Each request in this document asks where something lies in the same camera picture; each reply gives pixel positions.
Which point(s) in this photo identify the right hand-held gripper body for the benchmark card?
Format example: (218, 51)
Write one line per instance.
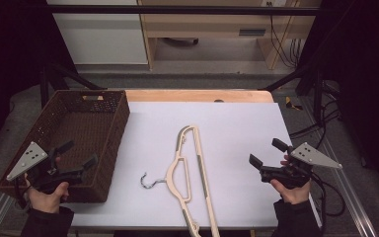
(312, 156)

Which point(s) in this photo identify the beige plastic clothes hanger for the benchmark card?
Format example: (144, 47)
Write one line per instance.
(199, 154)

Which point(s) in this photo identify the brown woven basket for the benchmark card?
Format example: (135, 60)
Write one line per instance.
(92, 131)

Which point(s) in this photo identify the light wooden desk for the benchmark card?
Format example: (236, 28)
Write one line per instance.
(207, 23)

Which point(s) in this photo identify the yellow and black clip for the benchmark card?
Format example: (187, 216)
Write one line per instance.
(291, 104)

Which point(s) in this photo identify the white cabinet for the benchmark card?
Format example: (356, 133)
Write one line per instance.
(102, 36)

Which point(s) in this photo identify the black metal crossbar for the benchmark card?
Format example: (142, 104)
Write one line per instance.
(177, 10)

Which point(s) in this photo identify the white table mat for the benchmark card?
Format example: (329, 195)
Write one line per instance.
(243, 131)

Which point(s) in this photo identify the person's right hand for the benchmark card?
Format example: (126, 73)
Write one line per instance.
(294, 196)

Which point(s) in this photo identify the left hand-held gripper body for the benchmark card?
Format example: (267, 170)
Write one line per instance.
(26, 161)

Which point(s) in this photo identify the person's left hand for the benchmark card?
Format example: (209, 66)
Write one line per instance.
(47, 200)

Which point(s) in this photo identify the black metal frame leg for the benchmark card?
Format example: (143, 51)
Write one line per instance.
(312, 79)
(69, 76)

